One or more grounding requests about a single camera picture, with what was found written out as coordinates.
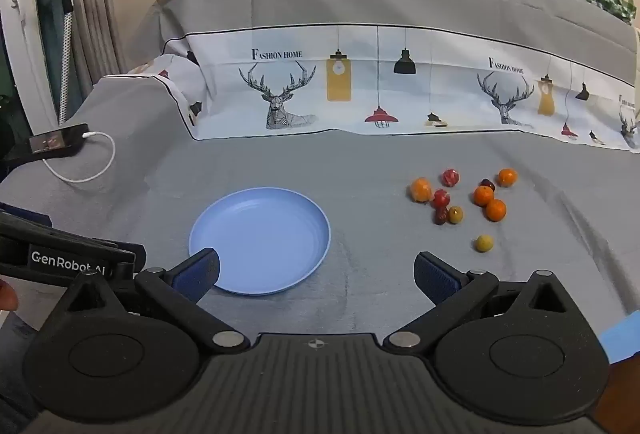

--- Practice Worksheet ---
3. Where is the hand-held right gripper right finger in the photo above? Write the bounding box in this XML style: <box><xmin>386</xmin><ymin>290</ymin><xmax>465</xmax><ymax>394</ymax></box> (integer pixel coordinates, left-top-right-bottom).
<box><xmin>384</xmin><ymin>251</ymin><xmax>577</xmax><ymax>356</ymax></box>

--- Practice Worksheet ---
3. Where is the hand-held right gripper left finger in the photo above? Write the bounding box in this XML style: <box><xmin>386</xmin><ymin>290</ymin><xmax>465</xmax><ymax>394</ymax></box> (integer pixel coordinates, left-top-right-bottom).
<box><xmin>61</xmin><ymin>248</ymin><xmax>252</xmax><ymax>356</ymax></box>

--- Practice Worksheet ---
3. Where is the light blue plate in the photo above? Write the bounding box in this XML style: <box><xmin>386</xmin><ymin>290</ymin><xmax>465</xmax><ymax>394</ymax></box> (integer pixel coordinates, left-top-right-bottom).
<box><xmin>188</xmin><ymin>187</ymin><xmax>332</xmax><ymax>297</ymax></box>

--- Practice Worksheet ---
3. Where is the pale-sheen small tangerine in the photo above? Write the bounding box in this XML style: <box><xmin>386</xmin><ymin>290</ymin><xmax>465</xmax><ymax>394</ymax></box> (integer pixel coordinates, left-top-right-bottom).
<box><xmin>410</xmin><ymin>177</ymin><xmax>434</xmax><ymax>203</ymax></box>

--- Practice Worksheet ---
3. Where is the person's left hand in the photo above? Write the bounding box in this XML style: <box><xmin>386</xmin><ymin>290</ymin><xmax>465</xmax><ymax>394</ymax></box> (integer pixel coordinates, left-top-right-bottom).
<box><xmin>0</xmin><ymin>279</ymin><xmax>20</xmax><ymax>313</ymax></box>

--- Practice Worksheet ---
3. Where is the black phone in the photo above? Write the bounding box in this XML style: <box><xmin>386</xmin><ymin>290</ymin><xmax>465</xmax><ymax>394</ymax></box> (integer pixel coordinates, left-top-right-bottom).
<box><xmin>28</xmin><ymin>124</ymin><xmax>91</xmax><ymax>161</ymax></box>

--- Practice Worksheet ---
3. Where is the clear glass bowl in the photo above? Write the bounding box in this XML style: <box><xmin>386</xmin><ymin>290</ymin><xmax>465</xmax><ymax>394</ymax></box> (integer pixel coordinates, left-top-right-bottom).
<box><xmin>42</xmin><ymin>131</ymin><xmax>117</xmax><ymax>185</ymax></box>

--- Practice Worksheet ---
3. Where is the grey bed sheet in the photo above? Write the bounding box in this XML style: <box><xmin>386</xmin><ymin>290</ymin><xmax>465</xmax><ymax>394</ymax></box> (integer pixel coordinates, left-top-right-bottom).
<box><xmin>0</xmin><ymin>74</ymin><xmax>640</xmax><ymax>350</ymax></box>

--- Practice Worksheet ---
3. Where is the blue under sheet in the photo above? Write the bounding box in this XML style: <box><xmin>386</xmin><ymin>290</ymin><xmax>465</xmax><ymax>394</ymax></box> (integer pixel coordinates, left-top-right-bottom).
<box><xmin>597</xmin><ymin>311</ymin><xmax>640</xmax><ymax>365</ymax></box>

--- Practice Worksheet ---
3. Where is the white door frame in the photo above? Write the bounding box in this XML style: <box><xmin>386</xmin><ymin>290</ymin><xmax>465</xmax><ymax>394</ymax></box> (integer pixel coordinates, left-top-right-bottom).
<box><xmin>0</xmin><ymin>0</ymin><xmax>57</xmax><ymax>129</ymax></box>

